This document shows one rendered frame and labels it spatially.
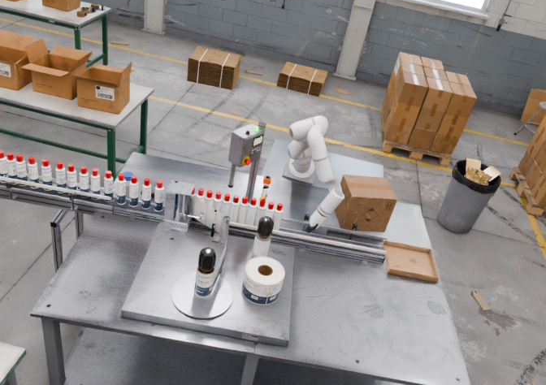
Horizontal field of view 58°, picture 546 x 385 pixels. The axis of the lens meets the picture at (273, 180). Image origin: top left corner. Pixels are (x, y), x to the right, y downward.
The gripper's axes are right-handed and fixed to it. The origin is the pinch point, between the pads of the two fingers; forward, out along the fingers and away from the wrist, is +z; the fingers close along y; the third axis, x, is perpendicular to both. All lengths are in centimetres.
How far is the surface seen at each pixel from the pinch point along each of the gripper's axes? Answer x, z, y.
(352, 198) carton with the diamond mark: 16.4, -22.7, -17.6
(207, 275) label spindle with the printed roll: -51, 6, 64
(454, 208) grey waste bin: 168, 12, -160
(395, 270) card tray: 53, -11, 13
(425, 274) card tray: 73, -15, 8
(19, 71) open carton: -227, 82, -133
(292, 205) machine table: -5.4, 14.0, -36.1
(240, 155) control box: -59, -24, 1
